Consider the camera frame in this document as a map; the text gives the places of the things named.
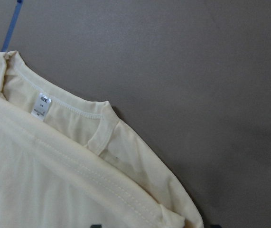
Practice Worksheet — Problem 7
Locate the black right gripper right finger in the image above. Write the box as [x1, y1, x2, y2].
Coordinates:
[210, 224, 218, 228]

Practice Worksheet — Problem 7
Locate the cream long-sleeve printed shirt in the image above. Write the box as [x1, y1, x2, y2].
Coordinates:
[0, 51, 204, 228]

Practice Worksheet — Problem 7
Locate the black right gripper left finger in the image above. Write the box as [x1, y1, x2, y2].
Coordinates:
[90, 224, 102, 228]

